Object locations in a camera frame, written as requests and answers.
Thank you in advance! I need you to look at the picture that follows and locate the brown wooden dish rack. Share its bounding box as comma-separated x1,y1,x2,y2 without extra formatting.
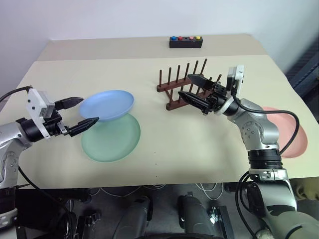
156,58,224,111

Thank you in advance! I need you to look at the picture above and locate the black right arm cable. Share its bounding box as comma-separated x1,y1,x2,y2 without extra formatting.
231,91,300,154

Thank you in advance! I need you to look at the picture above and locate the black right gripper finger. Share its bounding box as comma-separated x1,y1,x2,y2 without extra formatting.
177,91,210,116
187,74,213,91

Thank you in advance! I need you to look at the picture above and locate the black button box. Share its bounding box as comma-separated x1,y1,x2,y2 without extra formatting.
169,36,203,49

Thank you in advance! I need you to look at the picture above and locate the blue plastic plate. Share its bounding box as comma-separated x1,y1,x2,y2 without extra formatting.
79,90,136,123

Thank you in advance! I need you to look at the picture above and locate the yellow fuzzy cloth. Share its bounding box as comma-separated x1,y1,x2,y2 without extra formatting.
292,178,319,200

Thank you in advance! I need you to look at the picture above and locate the green plastic plate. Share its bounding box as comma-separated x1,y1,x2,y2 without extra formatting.
81,113,142,163

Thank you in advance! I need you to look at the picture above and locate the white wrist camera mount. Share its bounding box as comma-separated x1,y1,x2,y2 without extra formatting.
26,86,56,138
225,65,245,97

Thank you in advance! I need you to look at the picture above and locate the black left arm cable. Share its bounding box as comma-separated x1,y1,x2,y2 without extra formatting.
0,86,33,104

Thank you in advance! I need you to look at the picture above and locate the cream table cover sheet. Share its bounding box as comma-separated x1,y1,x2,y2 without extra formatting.
0,53,319,190

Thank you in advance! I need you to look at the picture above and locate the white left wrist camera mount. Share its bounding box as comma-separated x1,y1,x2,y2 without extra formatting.
26,86,56,138

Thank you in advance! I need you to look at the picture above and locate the white floor cable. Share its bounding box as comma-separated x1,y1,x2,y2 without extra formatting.
98,184,142,199
193,183,225,201

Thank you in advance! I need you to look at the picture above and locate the dark rounded shape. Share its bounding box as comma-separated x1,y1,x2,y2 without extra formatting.
117,195,154,239
176,191,215,239

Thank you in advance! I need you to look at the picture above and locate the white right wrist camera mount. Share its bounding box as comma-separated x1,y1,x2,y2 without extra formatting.
225,65,245,97

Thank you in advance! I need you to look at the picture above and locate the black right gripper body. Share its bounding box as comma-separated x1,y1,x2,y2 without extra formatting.
202,81,229,116

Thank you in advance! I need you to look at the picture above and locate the red plastic plate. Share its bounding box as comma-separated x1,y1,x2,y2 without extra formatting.
259,106,309,159

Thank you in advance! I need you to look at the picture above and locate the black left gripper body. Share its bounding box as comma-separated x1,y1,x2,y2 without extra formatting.
42,109,72,139

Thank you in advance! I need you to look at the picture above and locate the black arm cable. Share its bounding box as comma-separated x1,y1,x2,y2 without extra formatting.
231,91,300,154
0,86,33,104

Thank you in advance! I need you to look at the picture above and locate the thin black cable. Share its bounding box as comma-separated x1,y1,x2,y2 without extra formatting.
17,165,75,226

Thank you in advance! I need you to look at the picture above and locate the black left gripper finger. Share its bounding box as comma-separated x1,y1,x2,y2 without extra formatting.
66,117,100,138
54,97,85,111

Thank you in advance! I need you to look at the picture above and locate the black metal bracket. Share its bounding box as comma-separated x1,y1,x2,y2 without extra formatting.
208,205,235,239

